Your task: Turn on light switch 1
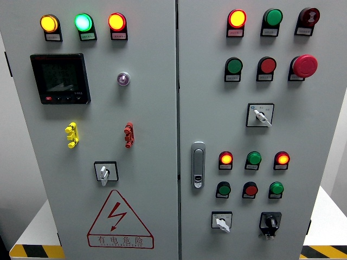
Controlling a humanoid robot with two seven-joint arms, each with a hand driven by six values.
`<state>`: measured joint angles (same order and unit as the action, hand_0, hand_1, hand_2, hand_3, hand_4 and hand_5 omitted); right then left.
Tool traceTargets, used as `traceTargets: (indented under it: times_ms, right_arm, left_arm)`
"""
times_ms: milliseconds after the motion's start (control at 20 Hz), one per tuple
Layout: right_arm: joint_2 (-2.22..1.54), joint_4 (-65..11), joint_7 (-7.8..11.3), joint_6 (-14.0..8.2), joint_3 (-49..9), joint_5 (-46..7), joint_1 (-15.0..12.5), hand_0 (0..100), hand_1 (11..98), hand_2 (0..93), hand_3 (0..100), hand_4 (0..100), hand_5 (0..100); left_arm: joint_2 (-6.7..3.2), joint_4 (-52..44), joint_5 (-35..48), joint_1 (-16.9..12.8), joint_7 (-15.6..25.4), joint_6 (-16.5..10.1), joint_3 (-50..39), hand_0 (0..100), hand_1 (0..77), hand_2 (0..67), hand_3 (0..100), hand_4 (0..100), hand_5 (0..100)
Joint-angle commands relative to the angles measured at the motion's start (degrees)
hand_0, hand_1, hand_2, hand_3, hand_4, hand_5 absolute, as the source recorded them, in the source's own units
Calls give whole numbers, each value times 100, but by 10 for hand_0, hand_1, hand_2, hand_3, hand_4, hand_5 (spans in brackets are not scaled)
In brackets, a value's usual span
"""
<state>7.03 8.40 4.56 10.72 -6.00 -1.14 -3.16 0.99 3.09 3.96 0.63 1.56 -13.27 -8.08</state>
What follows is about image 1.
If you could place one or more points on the large green push button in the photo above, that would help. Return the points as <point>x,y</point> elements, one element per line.
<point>234,65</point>

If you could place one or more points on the black door hinge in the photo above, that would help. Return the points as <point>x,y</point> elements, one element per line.
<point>8,63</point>
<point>309,227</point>

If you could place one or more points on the large bright green lamp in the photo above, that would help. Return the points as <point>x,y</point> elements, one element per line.
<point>83,22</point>

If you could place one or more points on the white round lamp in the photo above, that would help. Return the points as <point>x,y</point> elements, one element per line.
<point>123,78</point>

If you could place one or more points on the silver door lock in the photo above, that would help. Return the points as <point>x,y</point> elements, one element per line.
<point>198,162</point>

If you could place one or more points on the large dark green lamp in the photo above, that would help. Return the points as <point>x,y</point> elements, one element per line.
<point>273,17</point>

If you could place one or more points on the red warning triangle sticker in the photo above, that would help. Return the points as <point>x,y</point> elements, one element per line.
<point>116,212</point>

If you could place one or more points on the small green round lamp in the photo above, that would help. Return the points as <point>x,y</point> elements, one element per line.
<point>254,158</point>
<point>276,188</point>

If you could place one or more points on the small red-ringed orange lamp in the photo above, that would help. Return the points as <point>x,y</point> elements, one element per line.
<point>282,158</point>
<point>225,158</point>

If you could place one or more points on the small green push button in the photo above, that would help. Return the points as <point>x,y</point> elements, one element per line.
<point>224,189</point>

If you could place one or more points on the grey cabinet door with lock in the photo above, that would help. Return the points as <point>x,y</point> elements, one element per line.
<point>298,135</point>

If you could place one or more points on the grey cabinet door with display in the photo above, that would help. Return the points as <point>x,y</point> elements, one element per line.
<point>149,108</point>

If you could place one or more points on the small white label plate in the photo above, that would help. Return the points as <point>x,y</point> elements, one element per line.
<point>269,32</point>
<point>87,36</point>
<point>247,197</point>
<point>119,36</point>
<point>295,77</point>
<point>221,196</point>
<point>225,167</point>
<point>52,37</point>
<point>303,31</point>
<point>235,32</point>
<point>232,78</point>
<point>274,196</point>
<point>264,77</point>
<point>251,167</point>
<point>280,167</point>

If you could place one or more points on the large red-ringed orange lamp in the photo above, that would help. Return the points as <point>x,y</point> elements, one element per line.
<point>237,18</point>
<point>116,22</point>

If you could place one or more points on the black display meter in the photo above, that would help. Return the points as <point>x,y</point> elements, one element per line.
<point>61,78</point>

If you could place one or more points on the large red stop button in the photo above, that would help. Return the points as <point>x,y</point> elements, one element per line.
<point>305,65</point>

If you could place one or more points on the large yellow round lamp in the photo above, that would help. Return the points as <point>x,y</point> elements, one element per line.
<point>49,23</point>

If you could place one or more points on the small red push button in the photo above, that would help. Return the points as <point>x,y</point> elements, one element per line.
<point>250,190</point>

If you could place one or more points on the large red push button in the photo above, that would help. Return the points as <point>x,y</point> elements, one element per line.
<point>268,65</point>

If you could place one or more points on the black yellow striped tape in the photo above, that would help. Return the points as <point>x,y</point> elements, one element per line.
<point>35,252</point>
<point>325,252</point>

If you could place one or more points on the dark red round buzzer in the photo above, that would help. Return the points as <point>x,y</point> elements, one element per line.
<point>310,15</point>

